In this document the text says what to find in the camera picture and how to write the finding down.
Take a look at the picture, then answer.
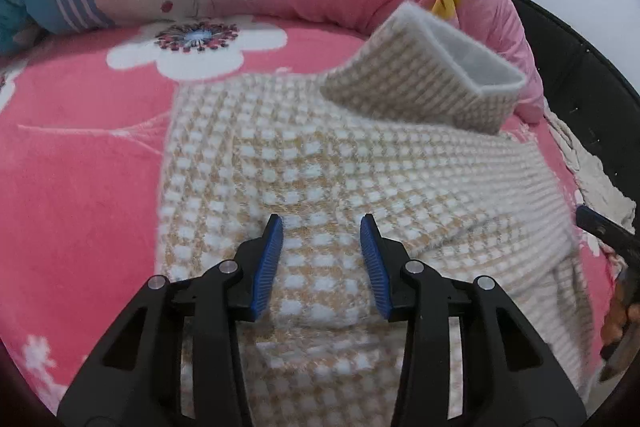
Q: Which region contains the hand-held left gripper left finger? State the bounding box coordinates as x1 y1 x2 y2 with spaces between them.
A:
57 213 285 427

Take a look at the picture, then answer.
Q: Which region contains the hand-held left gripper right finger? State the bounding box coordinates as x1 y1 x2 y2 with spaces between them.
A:
360 213 587 427

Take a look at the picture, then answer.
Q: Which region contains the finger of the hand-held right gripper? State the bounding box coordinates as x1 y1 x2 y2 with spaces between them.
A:
575 204 640 258

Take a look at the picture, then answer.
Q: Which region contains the beige white houndstooth coat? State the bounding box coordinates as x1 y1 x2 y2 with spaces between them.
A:
155 1 601 427

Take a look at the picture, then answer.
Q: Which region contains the person's right hand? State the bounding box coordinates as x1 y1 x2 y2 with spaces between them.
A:
601 276 640 350

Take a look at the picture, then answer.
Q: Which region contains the white fluffy cloth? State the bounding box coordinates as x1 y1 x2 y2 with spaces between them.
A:
542 104 638 233

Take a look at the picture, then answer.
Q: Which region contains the black padded headboard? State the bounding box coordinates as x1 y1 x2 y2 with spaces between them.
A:
500 0 640 228

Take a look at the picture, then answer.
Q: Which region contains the pink floral bed blanket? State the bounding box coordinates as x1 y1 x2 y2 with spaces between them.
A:
0 19 616 427

